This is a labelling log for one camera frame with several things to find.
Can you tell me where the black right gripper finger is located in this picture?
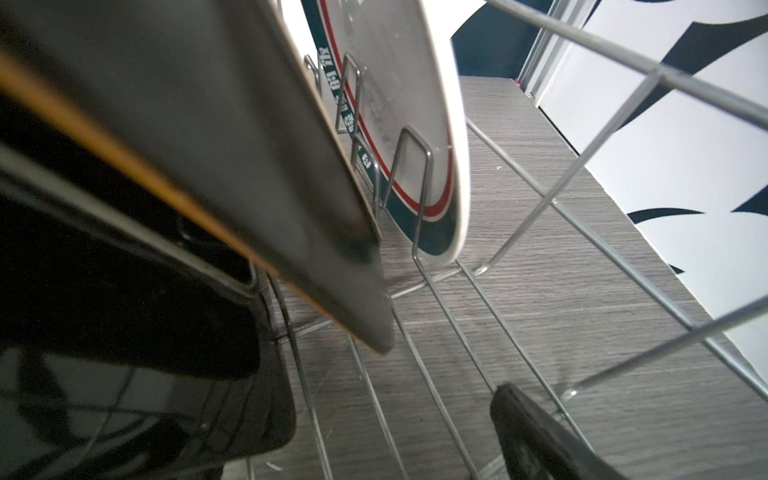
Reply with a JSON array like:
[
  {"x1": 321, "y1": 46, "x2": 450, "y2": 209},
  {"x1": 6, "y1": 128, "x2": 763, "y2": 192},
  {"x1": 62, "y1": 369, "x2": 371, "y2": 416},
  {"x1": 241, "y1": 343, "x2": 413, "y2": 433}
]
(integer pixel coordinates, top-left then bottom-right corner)
[{"x1": 490, "y1": 383, "x2": 624, "y2": 480}]

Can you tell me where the black plate orange rim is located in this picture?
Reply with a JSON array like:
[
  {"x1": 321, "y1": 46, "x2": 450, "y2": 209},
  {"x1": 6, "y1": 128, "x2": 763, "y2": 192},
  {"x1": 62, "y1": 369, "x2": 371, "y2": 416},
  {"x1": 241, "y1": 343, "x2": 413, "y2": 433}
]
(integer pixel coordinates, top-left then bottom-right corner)
[{"x1": 1, "y1": 1, "x2": 395, "y2": 354}]

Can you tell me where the square white plate black underside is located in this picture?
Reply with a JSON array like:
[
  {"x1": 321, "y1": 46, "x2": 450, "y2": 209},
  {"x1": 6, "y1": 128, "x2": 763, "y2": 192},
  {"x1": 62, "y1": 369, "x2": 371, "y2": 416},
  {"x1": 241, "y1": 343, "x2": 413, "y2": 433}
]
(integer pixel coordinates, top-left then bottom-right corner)
[{"x1": 1, "y1": 98, "x2": 296, "y2": 479}]

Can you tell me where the round white plate green rim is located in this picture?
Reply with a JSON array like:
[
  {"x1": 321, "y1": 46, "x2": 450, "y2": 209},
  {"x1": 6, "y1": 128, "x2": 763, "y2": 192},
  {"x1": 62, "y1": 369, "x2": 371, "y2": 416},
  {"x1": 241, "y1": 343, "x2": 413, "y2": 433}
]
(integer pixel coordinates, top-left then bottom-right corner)
[{"x1": 302, "y1": 1, "x2": 471, "y2": 265}]

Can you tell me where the wire metal dish rack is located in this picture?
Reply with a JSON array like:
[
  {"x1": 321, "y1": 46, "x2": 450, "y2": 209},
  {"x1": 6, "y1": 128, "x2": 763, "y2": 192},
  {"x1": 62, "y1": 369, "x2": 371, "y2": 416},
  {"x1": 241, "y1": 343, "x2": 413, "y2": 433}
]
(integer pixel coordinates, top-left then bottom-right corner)
[{"x1": 225, "y1": 1, "x2": 767, "y2": 479}]

